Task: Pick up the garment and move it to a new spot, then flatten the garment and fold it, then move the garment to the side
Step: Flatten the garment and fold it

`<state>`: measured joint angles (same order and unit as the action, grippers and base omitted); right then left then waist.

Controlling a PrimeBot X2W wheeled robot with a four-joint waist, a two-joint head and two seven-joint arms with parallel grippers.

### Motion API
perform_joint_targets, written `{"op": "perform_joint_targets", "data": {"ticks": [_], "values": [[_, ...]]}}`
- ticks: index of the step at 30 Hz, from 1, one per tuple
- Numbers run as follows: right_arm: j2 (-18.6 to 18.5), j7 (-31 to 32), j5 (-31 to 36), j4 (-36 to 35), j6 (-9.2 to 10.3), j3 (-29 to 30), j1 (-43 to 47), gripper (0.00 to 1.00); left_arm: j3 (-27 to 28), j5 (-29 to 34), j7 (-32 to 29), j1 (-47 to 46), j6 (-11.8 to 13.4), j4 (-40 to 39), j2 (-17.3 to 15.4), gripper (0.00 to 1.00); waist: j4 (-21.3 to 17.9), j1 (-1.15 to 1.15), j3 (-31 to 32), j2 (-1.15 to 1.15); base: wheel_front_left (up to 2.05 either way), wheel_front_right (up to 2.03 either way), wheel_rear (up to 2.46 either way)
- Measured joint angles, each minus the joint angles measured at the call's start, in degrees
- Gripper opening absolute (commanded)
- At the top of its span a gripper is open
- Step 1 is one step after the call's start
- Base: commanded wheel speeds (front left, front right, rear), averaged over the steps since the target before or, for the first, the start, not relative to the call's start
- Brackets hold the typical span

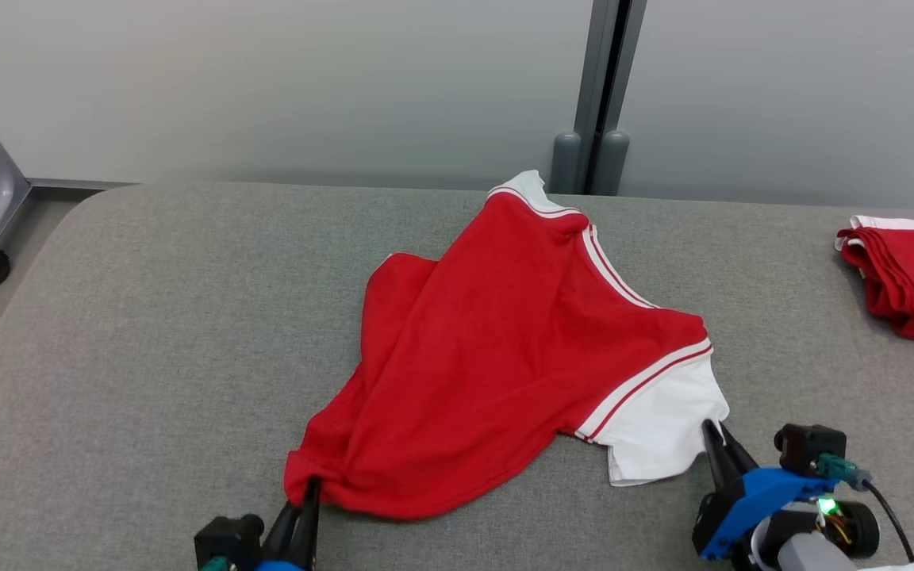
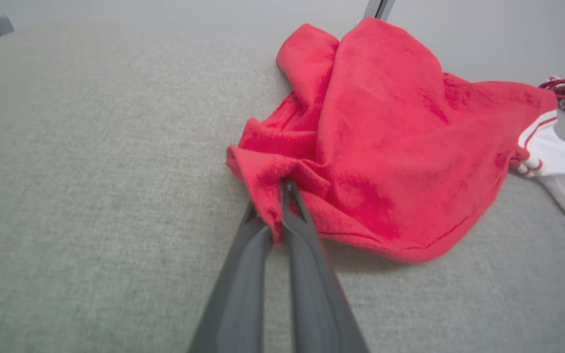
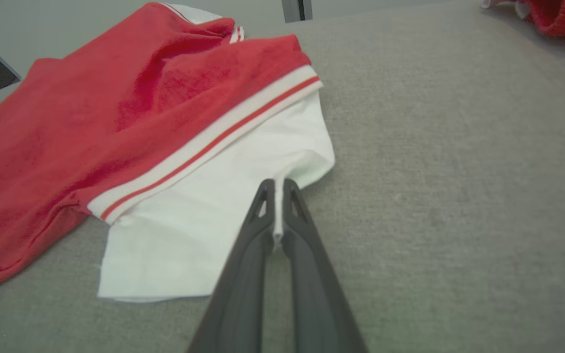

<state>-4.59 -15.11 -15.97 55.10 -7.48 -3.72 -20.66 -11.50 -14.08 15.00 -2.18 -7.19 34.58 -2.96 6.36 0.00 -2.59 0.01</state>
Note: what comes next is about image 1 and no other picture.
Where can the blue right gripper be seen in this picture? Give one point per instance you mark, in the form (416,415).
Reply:
(743,503)

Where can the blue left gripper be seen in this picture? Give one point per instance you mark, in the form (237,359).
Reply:
(278,566)

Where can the red jersey with white sleeves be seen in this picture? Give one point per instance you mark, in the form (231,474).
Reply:
(489,349)

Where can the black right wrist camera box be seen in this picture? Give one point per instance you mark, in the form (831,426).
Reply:
(810,448)

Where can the grey cylindrical post foot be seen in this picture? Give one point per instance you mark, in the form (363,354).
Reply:
(613,162)
(565,162)

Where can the grey vertical partition post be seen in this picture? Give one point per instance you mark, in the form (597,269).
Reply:
(608,71)

